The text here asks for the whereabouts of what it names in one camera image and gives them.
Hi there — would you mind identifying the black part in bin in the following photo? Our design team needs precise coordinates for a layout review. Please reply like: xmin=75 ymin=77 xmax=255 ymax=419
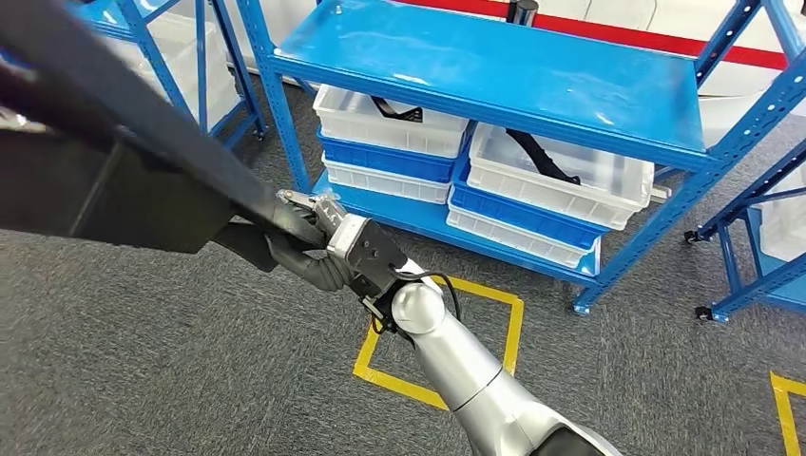
xmin=370 ymin=95 xmax=424 ymax=124
xmin=505 ymin=127 xmax=582 ymax=185

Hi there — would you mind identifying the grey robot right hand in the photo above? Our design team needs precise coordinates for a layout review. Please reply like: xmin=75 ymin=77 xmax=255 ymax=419
xmin=264 ymin=188 xmax=357 ymax=295

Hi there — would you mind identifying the white plastic bin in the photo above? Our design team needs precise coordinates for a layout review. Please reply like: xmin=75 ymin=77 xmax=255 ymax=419
xmin=320 ymin=154 xmax=453 ymax=206
xmin=445 ymin=204 xmax=600 ymax=271
xmin=313 ymin=83 xmax=470 ymax=160
xmin=466 ymin=123 xmax=656 ymax=232

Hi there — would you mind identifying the white car with red stripe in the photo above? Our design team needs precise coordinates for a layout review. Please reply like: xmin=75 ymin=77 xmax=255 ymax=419
xmin=169 ymin=0 xmax=806 ymax=149

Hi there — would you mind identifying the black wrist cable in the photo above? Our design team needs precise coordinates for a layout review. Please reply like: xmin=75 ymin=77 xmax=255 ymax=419
xmin=371 ymin=269 xmax=463 ymax=334

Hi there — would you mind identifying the yellow floor tape outline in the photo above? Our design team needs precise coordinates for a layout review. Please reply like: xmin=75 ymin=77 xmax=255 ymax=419
xmin=352 ymin=275 xmax=526 ymax=412
xmin=769 ymin=370 xmax=806 ymax=456

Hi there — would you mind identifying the black plastic frame part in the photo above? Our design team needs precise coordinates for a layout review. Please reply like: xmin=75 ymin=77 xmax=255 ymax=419
xmin=0 ymin=0 xmax=329 ymax=275

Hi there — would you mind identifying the large translucent white bin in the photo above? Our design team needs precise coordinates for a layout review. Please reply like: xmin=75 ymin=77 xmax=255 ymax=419
xmin=755 ymin=169 xmax=806 ymax=262
xmin=104 ymin=12 xmax=243 ymax=130

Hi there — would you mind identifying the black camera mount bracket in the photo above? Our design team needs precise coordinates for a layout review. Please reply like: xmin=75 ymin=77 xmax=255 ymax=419
xmin=344 ymin=221 xmax=411 ymax=298

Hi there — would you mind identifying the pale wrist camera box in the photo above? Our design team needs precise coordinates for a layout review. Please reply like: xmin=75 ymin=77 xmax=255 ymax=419
xmin=326 ymin=214 xmax=372 ymax=260

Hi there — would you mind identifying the black barrier post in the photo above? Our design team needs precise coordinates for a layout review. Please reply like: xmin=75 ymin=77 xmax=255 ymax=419
xmin=507 ymin=0 xmax=541 ymax=28

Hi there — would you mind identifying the blue plastic bin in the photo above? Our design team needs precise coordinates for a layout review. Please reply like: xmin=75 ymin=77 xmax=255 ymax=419
xmin=448 ymin=160 xmax=609 ymax=252
xmin=317 ymin=127 xmax=461 ymax=185

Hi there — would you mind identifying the blue metal shelf rack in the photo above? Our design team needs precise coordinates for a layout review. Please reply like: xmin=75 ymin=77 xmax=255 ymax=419
xmin=682 ymin=138 xmax=806 ymax=325
xmin=234 ymin=0 xmax=806 ymax=316
xmin=63 ymin=0 xmax=269 ymax=143

